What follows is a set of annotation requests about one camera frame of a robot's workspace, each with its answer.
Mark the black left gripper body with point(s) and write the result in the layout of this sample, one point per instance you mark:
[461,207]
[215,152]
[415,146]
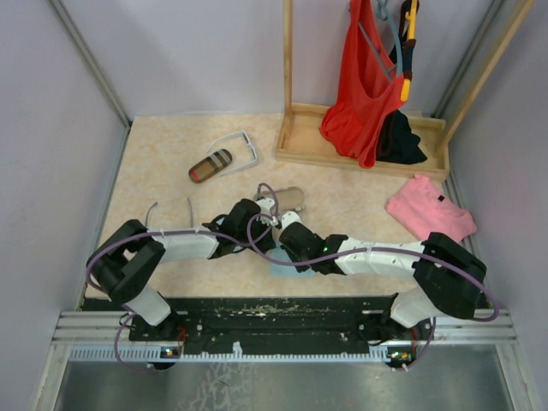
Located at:
[261,233]

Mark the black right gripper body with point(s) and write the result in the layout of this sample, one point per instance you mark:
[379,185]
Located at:
[301,258]

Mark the light blue cloth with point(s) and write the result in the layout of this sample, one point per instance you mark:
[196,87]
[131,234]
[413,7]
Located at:
[285,271]

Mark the map print glasses case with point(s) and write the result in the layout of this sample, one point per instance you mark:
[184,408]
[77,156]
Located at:
[288,199]

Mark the blue-grey sunglasses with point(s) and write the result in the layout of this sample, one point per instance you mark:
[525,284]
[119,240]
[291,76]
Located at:
[155,204]

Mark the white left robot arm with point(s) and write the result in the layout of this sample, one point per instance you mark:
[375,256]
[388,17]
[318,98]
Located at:
[124,264]

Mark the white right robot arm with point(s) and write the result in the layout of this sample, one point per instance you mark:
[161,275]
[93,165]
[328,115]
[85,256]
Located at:
[429,264]

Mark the white sunglasses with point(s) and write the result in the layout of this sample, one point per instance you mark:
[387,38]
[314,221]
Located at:
[249,144]

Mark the plaid brown glasses case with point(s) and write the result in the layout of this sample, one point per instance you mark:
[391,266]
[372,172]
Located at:
[210,166]

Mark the wooden clothes rack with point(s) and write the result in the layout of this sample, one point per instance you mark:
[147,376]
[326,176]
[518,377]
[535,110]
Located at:
[300,140]

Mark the pink folded shirt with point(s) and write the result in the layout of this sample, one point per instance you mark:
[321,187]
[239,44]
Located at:
[421,208]

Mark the black garment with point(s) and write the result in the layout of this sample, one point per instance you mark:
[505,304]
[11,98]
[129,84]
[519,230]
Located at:
[397,143]

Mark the red garment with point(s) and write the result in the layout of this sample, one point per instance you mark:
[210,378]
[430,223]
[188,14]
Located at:
[369,89]

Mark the yellow black hanger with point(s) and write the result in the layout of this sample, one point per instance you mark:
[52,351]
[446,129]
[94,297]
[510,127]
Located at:
[404,52]

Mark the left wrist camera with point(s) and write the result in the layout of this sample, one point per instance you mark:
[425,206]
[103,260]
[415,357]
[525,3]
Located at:
[267,206]

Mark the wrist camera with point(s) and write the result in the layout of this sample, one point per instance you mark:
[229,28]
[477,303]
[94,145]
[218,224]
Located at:
[286,219]
[267,206]

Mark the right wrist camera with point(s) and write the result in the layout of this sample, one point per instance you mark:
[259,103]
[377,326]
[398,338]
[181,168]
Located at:
[286,219]

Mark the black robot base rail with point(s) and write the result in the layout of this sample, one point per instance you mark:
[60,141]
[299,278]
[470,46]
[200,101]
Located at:
[265,329]

